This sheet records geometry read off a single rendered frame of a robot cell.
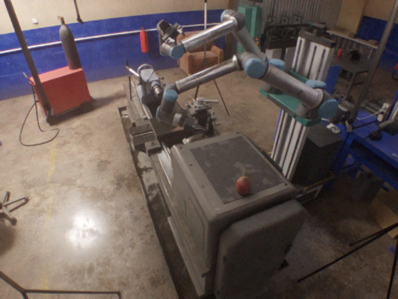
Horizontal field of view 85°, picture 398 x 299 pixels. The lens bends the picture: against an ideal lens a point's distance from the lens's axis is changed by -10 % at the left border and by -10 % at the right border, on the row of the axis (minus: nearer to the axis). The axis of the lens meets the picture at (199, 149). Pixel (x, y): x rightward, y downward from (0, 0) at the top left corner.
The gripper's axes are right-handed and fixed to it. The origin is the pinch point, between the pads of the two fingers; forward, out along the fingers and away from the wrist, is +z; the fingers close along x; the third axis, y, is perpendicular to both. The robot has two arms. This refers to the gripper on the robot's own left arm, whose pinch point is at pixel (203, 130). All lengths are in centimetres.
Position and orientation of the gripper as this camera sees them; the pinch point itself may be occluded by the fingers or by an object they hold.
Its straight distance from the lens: 164.0
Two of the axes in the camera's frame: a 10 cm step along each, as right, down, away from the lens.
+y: -3.4, 8.0, 4.9
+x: -1.2, 4.9, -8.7
